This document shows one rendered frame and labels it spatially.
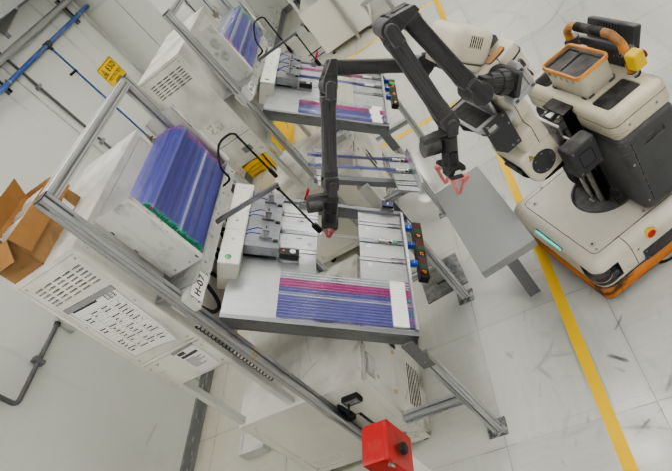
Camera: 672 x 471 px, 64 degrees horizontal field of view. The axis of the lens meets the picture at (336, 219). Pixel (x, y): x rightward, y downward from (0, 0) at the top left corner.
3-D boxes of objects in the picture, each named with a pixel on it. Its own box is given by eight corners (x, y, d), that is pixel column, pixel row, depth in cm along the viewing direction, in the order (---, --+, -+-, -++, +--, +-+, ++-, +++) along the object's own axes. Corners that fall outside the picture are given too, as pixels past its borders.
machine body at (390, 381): (420, 319, 296) (356, 253, 264) (438, 442, 243) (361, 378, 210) (325, 360, 321) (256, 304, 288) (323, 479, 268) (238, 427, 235)
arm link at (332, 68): (323, 56, 196) (316, 57, 205) (324, 94, 200) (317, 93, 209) (435, 53, 208) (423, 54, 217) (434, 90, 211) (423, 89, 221)
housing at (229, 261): (253, 209, 243) (254, 184, 234) (237, 290, 206) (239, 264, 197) (235, 207, 242) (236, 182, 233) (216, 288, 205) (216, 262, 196)
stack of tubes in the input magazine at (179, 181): (225, 165, 226) (178, 120, 212) (202, 249, 187) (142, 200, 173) (204, 180, 231) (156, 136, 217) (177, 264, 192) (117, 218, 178)
